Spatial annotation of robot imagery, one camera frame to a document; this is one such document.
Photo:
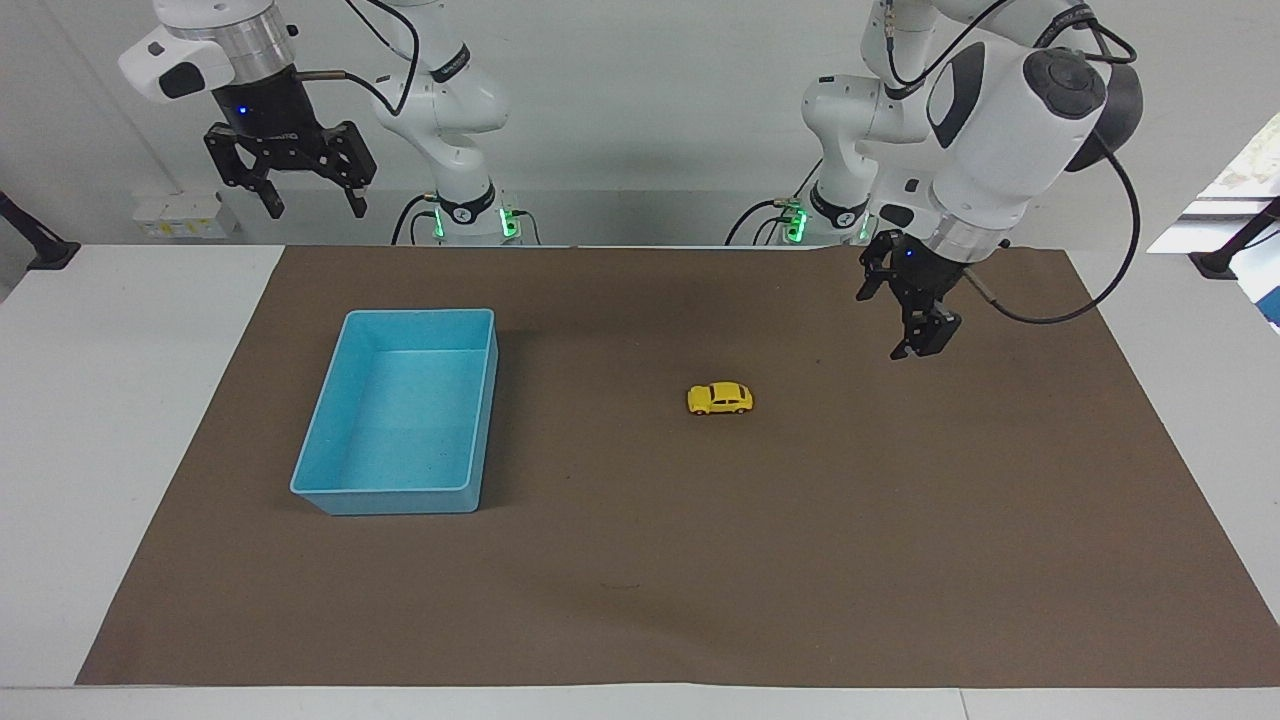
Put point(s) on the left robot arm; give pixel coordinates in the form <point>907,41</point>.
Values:
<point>985,120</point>

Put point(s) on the white power strip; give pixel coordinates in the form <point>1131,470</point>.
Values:
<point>185,215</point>

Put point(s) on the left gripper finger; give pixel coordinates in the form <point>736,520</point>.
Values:
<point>872,272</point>
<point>930,332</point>

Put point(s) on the yellow toy beetle car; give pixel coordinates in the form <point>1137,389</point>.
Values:
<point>720,399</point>

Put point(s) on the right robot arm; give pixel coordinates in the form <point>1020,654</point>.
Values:
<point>450,100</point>

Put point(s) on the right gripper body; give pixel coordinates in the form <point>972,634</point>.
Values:
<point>262,108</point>

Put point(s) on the black stand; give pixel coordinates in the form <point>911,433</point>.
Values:
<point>40,245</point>
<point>1235,245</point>

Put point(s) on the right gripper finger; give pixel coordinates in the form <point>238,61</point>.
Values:
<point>245,172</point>
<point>345,160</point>

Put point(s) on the light blue plastic bin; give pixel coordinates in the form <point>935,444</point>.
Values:
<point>400,420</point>

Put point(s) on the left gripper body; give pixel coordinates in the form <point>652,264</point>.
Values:
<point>925,270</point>

